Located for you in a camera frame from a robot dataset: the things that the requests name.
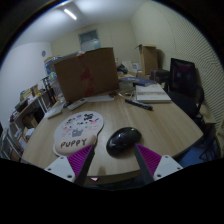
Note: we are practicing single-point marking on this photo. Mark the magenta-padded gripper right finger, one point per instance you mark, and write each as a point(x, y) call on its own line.
point(166, 166)

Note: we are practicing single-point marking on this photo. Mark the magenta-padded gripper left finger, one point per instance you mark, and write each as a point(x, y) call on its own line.
point(60, 166)

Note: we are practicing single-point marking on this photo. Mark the black computer mouse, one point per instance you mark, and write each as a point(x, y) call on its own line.
point(122, 140)

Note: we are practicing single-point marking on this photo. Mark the beige printed mouse pad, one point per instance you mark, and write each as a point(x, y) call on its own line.
point(77, 131)

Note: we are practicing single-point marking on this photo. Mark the flat white box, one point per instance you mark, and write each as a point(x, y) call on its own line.
point(53, 112)

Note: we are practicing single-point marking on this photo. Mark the white shelf unit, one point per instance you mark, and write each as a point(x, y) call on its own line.
point(26, 113)

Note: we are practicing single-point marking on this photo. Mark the white remote control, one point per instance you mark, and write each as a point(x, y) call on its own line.
point(77, 104)

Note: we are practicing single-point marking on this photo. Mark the black marker pen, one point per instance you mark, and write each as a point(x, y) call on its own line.
point(138, 104)

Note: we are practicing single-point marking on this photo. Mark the white open book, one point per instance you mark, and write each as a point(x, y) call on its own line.
point(152, 93)

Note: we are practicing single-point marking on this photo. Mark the black office chair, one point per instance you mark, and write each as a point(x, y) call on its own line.
point(182, 83)

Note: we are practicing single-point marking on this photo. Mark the blue book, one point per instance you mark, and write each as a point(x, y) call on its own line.
point(138, 81)

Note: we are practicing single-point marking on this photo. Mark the black bag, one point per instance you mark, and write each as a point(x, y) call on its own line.
point(160, 76)

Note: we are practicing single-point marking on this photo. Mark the large brown cardboard box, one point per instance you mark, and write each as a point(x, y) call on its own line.
point(87, 74)

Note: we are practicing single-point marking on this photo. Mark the small open cardboard box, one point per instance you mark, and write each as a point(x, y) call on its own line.
point(148, 60)

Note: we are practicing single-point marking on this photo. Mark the frosted glass window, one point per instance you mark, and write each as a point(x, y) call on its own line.
point(89, 40)

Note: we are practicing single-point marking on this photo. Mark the ceiling tube light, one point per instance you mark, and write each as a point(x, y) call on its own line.
point(70, 14)

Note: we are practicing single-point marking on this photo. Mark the round wall clock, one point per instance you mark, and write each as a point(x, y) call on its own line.
point(43, 53)

